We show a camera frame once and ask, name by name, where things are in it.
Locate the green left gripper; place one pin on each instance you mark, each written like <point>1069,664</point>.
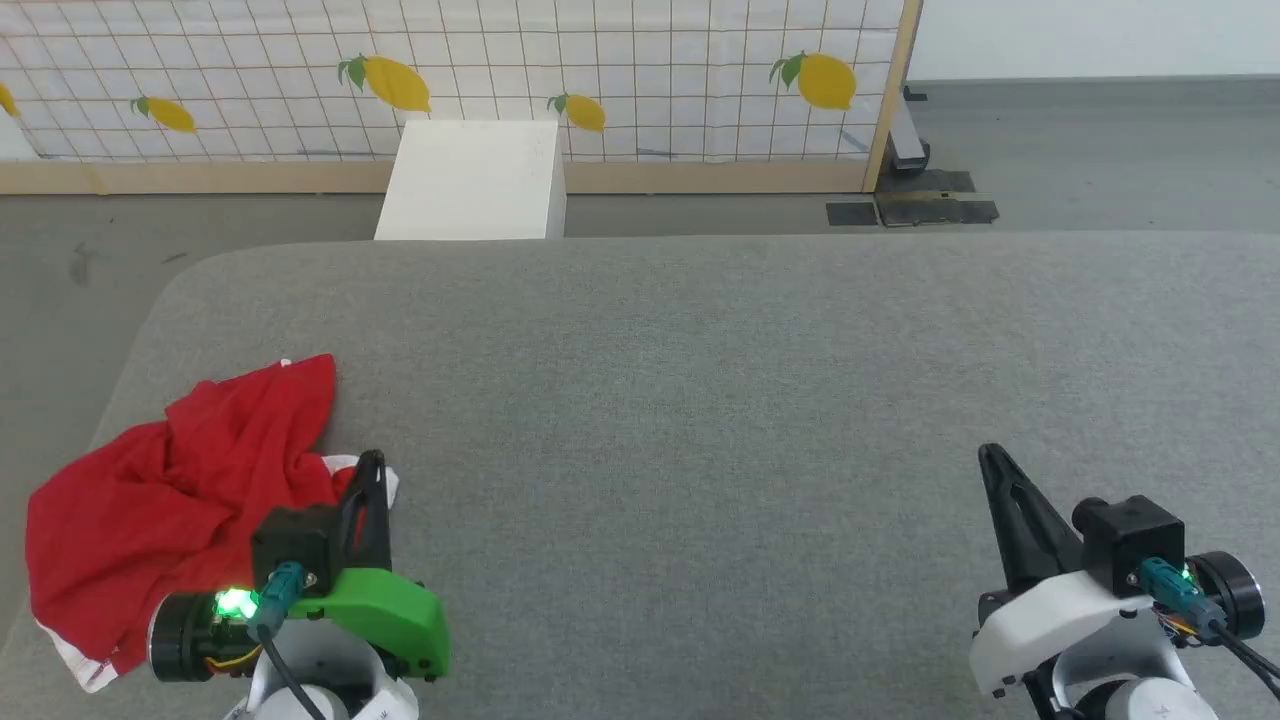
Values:
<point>385,610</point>

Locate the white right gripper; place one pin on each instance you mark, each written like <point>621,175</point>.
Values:
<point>1060,620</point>

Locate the red shorts with white stripe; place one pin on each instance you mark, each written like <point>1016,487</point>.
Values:
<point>150,500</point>

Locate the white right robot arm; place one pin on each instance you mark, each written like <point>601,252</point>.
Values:
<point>1130,670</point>

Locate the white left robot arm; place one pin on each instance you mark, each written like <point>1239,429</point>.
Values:
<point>335,680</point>

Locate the black floor plate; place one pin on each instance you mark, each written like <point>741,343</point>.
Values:
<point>925,205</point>

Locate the white rectangular box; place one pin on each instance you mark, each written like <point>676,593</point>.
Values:
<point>470,185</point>

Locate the grey metal partition foot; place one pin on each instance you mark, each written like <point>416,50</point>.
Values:
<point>907,135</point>

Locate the lemon-print grid partition panel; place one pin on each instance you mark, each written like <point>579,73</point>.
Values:
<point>600,60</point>

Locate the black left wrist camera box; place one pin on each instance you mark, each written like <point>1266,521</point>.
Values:
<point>292,545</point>

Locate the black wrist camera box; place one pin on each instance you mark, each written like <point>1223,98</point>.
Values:
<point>1130,540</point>
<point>292,545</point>

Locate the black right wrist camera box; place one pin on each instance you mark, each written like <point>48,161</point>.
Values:
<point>1130,540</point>

